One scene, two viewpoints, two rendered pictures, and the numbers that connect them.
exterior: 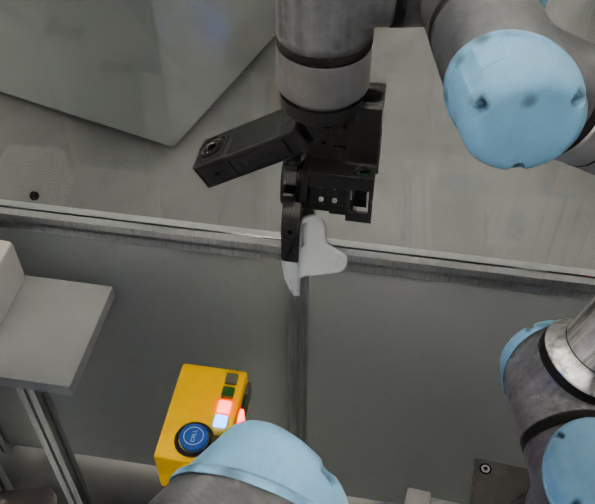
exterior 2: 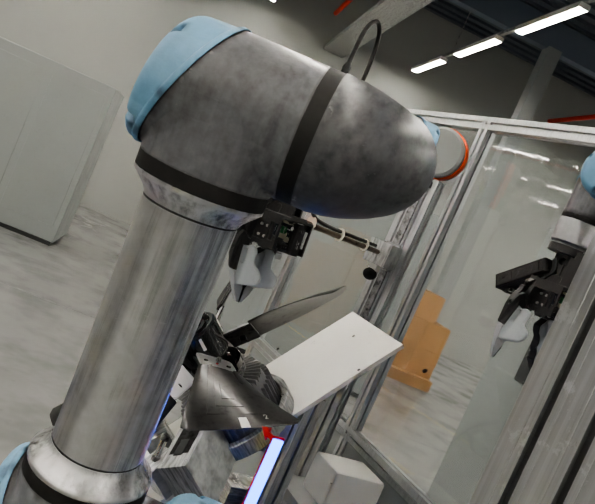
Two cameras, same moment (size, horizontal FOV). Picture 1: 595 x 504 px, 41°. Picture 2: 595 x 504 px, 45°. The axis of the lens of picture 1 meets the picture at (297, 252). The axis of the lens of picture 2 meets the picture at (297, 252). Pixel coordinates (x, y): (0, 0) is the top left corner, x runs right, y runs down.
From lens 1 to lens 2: 0.98 m
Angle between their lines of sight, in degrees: 63
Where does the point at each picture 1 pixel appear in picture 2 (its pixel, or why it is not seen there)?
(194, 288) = not seen: outside the picture
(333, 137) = (561, 272)
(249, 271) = not seen: outside the picture
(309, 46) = (570, 206)
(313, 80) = (563, 222)
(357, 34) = (592, 208)
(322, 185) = (540, 286)
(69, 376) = not seen: outside the picture
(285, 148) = (537, 266)
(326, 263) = (516, 333)
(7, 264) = (370, 489)
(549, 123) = not seen: outside the picture
